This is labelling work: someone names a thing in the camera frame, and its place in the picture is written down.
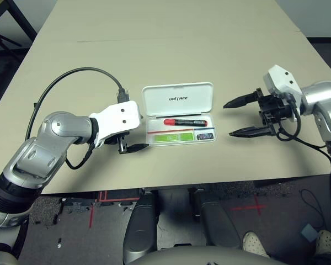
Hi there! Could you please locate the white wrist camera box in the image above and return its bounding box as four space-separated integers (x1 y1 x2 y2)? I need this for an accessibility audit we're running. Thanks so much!
263 64 304 122
88 100 141 149

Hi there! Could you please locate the white plastic pencil case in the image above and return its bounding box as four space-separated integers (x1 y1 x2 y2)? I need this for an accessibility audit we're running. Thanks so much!
141 81 217 147

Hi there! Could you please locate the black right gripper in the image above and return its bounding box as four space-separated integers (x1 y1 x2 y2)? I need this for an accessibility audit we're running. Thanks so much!
223 87 293 138

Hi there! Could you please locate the dark grey robot leg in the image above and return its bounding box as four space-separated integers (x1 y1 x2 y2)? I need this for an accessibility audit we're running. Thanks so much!
191 189 242 251
122 192 158 263

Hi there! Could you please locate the dark grey right robot leg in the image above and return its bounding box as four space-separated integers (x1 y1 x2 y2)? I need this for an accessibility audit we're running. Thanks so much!
191 189 242 251

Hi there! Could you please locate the silver robot torso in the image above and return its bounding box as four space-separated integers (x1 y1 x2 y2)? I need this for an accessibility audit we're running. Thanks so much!
129 245 287 265

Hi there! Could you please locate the small blue-grey box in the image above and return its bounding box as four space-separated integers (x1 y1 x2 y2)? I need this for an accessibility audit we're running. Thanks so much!
301 223 319 243

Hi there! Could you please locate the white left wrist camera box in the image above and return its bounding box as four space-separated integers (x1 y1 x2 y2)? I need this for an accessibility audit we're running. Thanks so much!
88 100 141 149

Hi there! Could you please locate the black left camera cable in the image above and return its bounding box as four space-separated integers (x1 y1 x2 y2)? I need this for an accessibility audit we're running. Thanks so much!
24 67 129 141

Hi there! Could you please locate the black marker with red cap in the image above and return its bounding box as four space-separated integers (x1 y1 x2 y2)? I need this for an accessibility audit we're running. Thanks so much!
163 119 209 127

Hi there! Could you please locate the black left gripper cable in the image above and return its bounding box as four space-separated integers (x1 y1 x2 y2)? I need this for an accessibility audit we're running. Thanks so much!
65 142 93 169

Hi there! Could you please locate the thin black floor cable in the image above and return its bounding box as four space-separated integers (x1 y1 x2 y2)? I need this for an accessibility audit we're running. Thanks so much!
299 188 325 221

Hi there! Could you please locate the black chair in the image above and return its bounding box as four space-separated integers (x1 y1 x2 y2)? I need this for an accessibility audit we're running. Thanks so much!
0 29 23 64

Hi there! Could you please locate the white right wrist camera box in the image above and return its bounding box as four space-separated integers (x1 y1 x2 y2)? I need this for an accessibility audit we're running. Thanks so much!
263 64 304 122

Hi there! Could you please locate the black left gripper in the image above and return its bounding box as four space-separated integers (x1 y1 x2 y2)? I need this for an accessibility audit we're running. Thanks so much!
104 132 150 155

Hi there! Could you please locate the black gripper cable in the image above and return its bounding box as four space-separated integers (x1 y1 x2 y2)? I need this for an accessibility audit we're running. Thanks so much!
275 104 331 166
65 142 93 169

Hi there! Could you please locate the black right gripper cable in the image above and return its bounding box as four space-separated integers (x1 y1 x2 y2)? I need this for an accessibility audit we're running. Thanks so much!
275 104 331 166

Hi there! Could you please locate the dark grey left robot leg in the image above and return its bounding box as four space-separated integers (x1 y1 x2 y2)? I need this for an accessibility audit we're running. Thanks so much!
122 192 158 263

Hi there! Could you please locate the green highlighter pen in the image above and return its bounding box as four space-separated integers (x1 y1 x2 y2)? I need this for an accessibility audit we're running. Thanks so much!
153 133 194 144

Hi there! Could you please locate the white perforated shoe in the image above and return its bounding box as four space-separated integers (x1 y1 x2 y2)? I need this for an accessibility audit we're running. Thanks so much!
316 229 331 256
242 231 271 259

